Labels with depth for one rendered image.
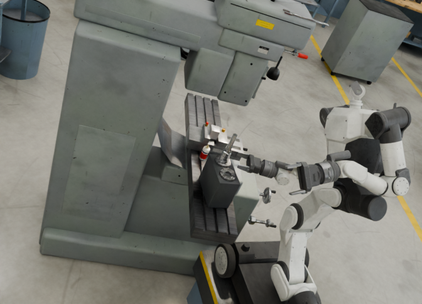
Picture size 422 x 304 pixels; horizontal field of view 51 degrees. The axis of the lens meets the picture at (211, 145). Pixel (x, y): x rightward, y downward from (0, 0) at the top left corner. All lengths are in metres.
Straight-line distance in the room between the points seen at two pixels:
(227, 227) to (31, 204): 1.57
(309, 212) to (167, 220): 1.01
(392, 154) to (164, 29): 1.18
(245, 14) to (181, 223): 1.46
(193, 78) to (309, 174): 0.87
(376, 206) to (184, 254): 1.44
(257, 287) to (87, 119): 1.31
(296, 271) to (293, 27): 1.30
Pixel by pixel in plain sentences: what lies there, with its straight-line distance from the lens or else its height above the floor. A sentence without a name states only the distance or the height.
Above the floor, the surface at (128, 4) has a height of 1.70.
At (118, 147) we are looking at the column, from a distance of 2.45.
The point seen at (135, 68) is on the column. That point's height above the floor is 1.46.
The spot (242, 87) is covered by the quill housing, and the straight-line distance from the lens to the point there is 2.40.
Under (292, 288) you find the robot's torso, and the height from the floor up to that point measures 0.74.
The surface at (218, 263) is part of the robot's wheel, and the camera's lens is 2.80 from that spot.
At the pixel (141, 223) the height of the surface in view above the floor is 0.30.
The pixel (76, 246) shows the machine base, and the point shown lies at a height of 0.15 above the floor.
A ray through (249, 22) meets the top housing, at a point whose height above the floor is 1.80.
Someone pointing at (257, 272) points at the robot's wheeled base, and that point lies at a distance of 2.70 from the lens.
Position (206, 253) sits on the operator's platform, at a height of 0.40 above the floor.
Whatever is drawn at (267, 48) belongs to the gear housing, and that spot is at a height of 1.69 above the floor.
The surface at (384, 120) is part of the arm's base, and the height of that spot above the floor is 1.77.
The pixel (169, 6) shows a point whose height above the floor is 1.75.
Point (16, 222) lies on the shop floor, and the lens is 3.27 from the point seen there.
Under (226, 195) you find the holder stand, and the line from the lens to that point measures 2.32.
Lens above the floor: 2.53
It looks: 36 degrees down
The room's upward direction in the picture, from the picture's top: 24 degrees clockwise
